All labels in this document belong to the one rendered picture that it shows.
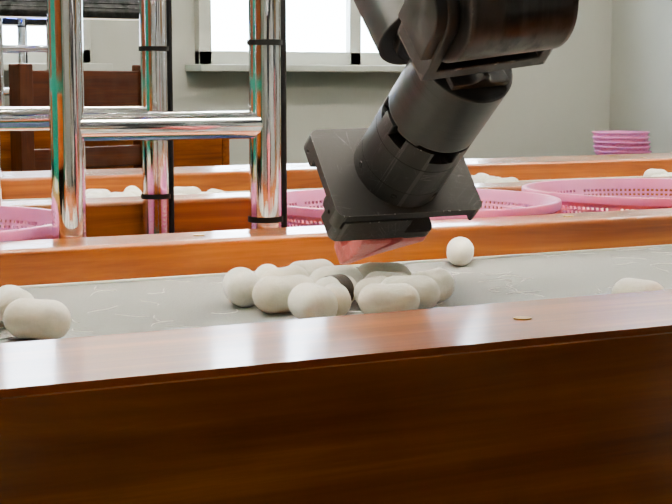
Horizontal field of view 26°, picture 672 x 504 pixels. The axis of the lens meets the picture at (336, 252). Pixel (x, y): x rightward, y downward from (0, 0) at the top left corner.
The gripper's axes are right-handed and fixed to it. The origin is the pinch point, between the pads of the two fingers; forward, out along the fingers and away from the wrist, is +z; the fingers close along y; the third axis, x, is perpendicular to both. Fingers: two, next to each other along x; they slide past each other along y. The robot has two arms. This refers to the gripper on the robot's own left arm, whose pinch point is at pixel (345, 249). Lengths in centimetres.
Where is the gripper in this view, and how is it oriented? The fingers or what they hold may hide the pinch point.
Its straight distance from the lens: 96.9
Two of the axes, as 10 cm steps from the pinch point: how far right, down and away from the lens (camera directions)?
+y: -8.9, 0.6, -4.4
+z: -3.5, 5.4, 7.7
